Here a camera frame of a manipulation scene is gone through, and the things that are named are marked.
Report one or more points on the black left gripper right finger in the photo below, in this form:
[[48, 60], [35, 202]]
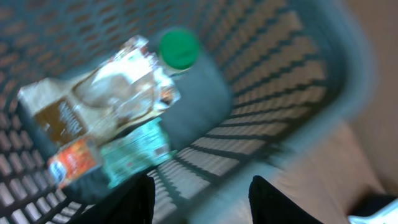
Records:
[[270, 206]]

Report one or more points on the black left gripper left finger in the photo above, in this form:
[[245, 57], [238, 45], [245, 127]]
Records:
[[135, 207]]

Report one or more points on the teal wet wipes pack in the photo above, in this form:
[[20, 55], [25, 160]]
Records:
[[146, 146]]

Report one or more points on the orange tissue pack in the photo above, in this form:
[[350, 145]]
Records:
[[74, 161]]

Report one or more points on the clear beige snack bag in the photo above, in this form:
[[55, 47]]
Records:
[[128, 89]]

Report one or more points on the green lid white jar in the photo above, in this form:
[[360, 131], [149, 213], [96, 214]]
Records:
[[178, 50]]

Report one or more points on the grey plastic mesh basket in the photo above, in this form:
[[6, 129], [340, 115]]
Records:
[[273, 76]]

